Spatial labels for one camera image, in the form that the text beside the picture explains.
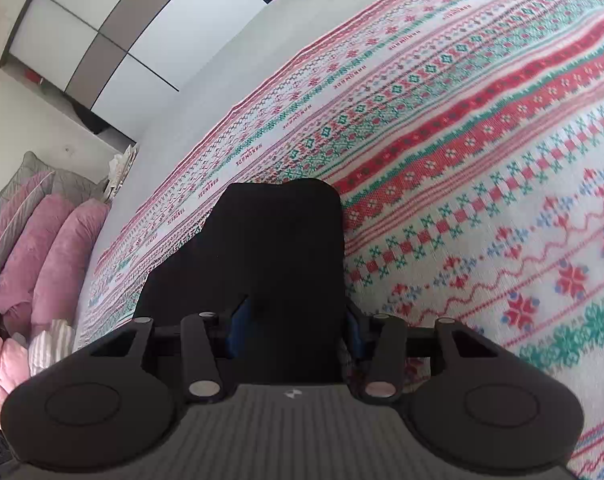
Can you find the red green patterned blanket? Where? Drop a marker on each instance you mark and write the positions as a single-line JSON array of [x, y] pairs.
[[457, 160]]

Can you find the bed with grey sheet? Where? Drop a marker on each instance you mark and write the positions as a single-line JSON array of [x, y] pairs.
[[222, 75]]

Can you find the beige folded cloth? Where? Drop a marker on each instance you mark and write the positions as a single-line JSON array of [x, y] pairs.
[[122, 170]]

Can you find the white and grey wardrobe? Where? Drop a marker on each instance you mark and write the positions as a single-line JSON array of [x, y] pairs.
[[147, 10]]

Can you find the pink pillow with grey edge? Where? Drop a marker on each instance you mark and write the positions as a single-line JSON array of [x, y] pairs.
[[12, 220]]

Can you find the beige striped quilt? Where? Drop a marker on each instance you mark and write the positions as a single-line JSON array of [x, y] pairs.
[[49, 345]]

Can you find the mauve pillow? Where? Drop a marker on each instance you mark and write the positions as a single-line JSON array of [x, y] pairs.
[[27, 255], [69, 260]]

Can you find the grey quilted pillow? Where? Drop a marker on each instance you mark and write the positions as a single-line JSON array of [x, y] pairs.
[[39, 166]]

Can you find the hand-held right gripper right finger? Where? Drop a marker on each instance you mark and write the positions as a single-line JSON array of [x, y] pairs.
[[354, 333]]

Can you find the black pants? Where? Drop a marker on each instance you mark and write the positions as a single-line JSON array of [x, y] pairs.
[[282, 240]]

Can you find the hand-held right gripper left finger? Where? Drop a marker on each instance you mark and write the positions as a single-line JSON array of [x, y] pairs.
[[239, 328]]

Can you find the pink duvet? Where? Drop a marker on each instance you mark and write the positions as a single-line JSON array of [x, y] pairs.
[[2, 380]]

